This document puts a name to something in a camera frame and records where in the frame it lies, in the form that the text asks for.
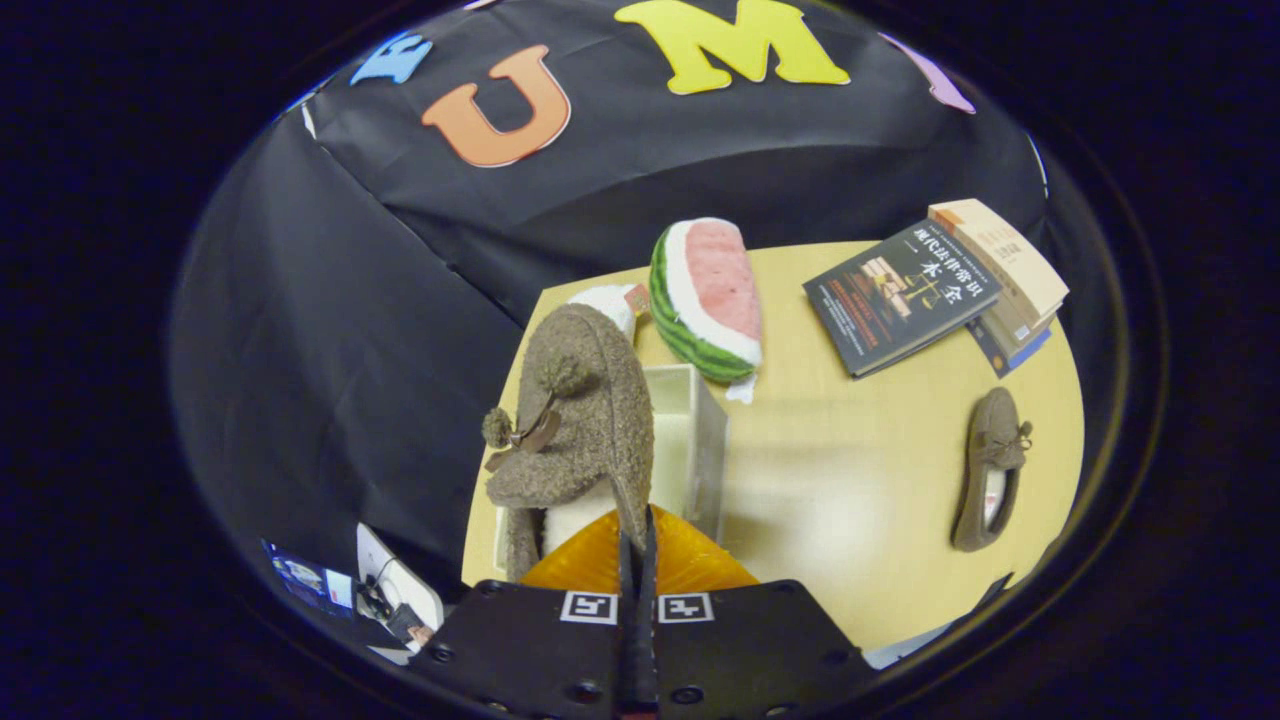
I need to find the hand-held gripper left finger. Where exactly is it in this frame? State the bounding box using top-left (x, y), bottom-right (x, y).
top-left (410, 510), bottom-right (641, 720)

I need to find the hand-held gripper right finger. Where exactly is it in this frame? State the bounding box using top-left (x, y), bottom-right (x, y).
top-left (645, 508), bottom-right (881, 720)

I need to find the grey storage box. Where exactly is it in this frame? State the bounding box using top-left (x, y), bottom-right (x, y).
top-left (495, 363), bottom-right (729, 576)

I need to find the brown fuzzy shoe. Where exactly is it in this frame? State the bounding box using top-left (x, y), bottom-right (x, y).
top-left (482, 303), bottom-right (656, 581)
top-left (950, 387), bottom-right (1033, 553)

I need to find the blue printed card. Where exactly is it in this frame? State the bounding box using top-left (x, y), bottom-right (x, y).
top-left (262, 540), bottom-right (358, 616)

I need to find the white plush toy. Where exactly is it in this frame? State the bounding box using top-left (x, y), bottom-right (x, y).
top-left (568, 284), bottom-right (651, 341)

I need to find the watermelon slice plush toy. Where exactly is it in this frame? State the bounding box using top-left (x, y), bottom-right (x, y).
top-left (649, 218), bottom-right (763, 386)

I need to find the dark cover book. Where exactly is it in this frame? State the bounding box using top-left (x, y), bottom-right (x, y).
top-left (803, 220), bottom-right (1003, 379)

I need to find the blue cover book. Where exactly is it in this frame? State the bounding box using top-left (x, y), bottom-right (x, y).
top-left (968, 318), bottom-right (1053, 379)

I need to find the tan paperback book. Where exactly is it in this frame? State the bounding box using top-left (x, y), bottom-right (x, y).
top-left (975, 290), bottom-right (1063, 348)

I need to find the beige cover book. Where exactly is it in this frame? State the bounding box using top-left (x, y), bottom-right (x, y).
top-left (928, 198), bottom-right (1069, 321)

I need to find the white device with cable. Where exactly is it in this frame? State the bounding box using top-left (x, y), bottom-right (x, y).
top-left (357, 522), bottom-right (446, 656)

